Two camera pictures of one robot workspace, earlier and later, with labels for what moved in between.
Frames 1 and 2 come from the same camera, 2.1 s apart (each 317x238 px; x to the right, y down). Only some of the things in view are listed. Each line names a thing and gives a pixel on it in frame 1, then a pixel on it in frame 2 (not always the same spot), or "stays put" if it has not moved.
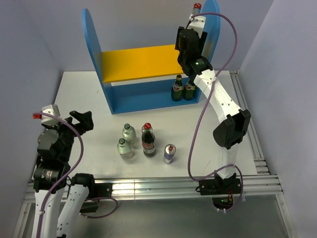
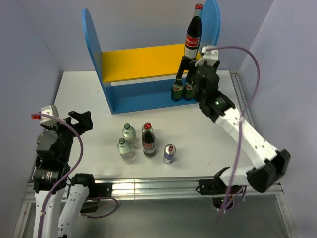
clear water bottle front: [124, 149] stays put
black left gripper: [85, 122] stays put
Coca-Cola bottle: [148, 140] stays put
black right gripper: [202, 42] to [185, 63]
